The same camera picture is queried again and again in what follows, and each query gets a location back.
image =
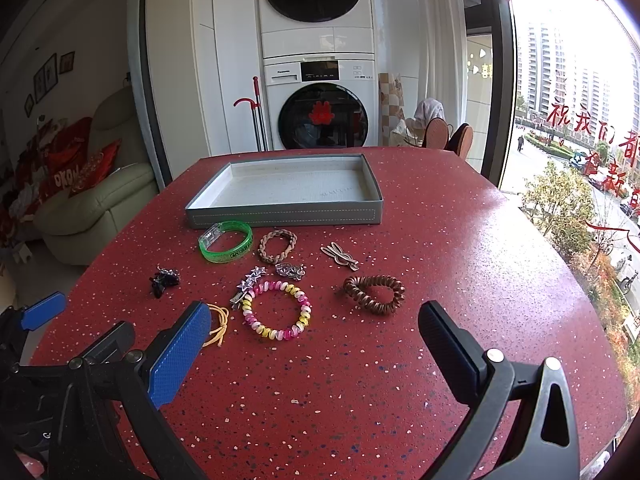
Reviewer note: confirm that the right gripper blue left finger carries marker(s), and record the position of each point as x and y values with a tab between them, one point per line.
142	381

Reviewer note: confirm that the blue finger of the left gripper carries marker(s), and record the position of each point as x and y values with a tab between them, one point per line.
112	345
43	311

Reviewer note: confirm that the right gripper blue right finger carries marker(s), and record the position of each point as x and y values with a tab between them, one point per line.
543	440

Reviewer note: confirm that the black hair claw clip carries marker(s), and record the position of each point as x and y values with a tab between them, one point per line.
162	280

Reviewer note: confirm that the grey jewelry tray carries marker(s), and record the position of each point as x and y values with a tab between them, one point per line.
310	190

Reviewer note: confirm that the cream leather sofa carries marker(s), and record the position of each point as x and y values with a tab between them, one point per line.
76	229

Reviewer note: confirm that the silver star hair clip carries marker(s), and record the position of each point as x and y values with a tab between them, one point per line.
246	284

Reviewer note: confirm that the green translucent bangle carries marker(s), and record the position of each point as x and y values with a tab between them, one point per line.
226	241

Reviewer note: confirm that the red cushion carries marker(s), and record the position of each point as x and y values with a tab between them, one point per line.
99	166

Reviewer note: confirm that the silver crystal brooch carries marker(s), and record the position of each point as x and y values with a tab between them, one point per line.
290	271

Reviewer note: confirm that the black picture frames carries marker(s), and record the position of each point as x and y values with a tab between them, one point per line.
46	78

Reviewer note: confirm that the brown chair right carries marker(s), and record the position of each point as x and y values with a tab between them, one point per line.
461	141

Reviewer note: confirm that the brown chair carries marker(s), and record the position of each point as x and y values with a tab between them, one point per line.
436	134
461	141

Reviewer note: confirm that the white washing machine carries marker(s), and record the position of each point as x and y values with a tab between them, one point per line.
323	100

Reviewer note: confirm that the brown chair left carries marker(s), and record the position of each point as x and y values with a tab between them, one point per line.
436	134

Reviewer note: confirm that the white stacked dryer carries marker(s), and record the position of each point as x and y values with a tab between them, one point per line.
300	27

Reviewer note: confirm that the red handled mop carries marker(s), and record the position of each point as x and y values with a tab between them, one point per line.
258	120

